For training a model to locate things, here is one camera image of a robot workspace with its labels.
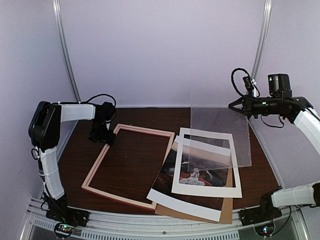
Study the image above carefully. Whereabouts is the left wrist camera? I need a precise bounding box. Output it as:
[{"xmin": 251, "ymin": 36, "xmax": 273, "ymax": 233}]
[{"xmin": 99, "ymin": 102, "xmax": 116, "ymax": 123}]

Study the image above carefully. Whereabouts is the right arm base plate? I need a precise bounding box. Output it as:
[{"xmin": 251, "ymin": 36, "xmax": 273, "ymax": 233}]
[{"xmin": 239, "ymin": 206, "xmax": 282, "ymax": 226}]

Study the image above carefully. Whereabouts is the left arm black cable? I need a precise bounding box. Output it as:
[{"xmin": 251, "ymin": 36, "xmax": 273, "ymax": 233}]
[{"xmin": 79, "ymin": 93, "xmax": 117, "ymax": 118}]

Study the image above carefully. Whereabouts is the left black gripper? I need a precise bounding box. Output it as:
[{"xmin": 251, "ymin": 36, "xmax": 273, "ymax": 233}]
[{"xmin": 88, "ymin": 120, "xmax": 117, "ymax": 146}]

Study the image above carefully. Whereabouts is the right round controller board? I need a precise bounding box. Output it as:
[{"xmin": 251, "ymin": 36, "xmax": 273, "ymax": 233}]
[{"xmin": 254, "ymin": 222, "xmax": 275, "ymax": 238}]

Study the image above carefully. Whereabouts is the round controller board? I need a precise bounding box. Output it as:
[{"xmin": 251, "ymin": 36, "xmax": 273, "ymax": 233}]
[
  {"xmin": 254, "ymin": 222, "xmax": 275, "ymax": 238},
  {"xmin": 53, "ymin": 222, "xmax": 75, "ymax": 239}
]

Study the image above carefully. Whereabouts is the left round controller board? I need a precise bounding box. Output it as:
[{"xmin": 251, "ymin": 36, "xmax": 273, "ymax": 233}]
[{"xmin": 53, "ymin": 222, "xmax": 75, "ymax": 239}]

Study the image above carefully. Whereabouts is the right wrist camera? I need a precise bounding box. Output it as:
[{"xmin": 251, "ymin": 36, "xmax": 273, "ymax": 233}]
[{"xmin": 268, "ymin": 73, "xmax": 292, "ymax": 99}]

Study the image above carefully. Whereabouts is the aluminium corner post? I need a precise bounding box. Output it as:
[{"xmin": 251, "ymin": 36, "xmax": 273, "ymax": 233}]
[
  {"xmin": 251, "ymin": 0, "xmax": 273, "ymax": 80},
  {"xmin": 52, "ymin": 0, "xmax": 81, "ymax": 102}
]

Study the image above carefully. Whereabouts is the left aluminium corner post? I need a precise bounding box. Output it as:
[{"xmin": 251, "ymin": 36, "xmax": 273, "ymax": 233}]
[{"xmin": 52, "ymin": 0, "xmax": 81, "ymax": 102}]

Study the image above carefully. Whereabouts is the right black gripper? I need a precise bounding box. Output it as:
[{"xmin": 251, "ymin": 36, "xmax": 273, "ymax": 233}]
[{"xmin": 228, "ymin": 91, "xmax": 281, "ymax": 119}]

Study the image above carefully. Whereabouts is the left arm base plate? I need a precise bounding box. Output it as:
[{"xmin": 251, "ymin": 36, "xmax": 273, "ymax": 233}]
[{"xmin": 45, "ymin": 206, "xmax": 90, "ymax": 227}]

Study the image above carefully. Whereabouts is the brown cardboard backing board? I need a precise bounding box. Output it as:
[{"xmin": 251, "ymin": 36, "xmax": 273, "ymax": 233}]
[{"xmin": 155, "ymin": 197, "xmax": 233, "ymax": 224}]

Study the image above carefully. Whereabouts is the landscape photo with white border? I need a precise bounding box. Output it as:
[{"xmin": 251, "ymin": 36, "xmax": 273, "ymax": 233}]
[{"xmin": 147, "ymin": 135, "xmax": 233, "ymax": 224}]

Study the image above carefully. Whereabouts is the clear acrylic sheet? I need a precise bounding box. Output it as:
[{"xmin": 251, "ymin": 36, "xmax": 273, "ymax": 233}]
[{"xmin": 189, "ymin": 89, "xmax": 252, "ymax": 170}]

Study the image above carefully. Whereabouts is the white mat board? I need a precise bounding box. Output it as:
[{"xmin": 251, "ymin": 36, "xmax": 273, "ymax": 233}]
[{"xmin": 171, "ymin": 127, "xmax": 242, "ymax": 198}]

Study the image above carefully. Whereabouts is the right aluminium corner post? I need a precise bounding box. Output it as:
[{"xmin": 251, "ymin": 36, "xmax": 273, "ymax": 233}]
[{"xmin": 251, "ymin": 0, "xmax": 273, "ymax": 80}]

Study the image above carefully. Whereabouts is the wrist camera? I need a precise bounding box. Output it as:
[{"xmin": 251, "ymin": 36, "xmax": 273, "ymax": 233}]
[
  {"xmin": 268, "ymin": 73, "xmax": 292, "ymax": 99},
  {"xmin": 99, "ymin": 102, "xmax": 116, "ymax": 123}
]

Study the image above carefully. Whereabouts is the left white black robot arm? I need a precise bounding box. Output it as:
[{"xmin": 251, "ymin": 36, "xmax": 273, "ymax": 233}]
[{"xmin": 28, "ymin": 101, "xmax": 117, "ymax": 222}]

